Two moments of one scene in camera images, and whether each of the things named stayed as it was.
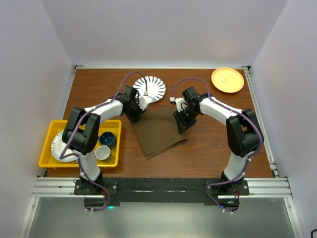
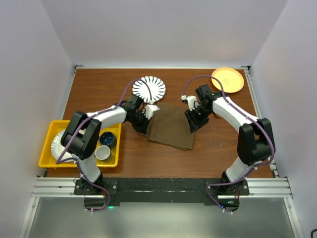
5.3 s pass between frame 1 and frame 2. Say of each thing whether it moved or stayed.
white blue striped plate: stayed
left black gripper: moved
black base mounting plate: stayed
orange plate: stayed
